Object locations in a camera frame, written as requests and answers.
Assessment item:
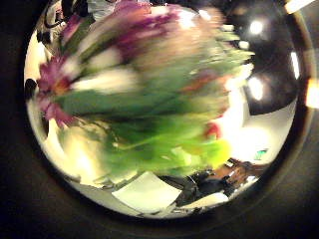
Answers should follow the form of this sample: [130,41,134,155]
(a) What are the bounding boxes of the wooden office desk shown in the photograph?
[212,158,267,191]

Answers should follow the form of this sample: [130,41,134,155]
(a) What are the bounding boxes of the artificial flower bouquet green stem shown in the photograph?
[34,0,257,178]

